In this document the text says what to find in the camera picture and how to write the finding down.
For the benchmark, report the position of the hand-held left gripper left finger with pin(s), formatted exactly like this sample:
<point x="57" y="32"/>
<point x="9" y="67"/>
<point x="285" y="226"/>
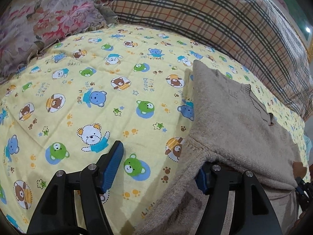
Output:
<point x="112" y="167"/>

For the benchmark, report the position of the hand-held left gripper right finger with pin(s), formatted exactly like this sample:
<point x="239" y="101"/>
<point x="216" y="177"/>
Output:
<point x="202" y="179"/>

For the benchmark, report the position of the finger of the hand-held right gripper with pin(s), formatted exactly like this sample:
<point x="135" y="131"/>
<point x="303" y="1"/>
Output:
<point x="300" y="190"/>

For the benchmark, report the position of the beige knit sweater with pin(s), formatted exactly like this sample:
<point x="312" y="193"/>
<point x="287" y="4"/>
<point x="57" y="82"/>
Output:
<point x="232" y="127"/>

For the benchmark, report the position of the yellow bear print blanket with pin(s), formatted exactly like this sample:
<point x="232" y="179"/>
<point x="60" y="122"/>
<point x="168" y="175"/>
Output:
<point x="97" y="78"/>

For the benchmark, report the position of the floral ruffled pillow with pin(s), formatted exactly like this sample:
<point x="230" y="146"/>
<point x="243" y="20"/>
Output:
<point x="49" y="17"/>

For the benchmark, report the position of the plaid quilt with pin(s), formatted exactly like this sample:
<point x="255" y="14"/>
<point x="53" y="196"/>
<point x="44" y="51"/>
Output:
<point x="195" y="12"/>

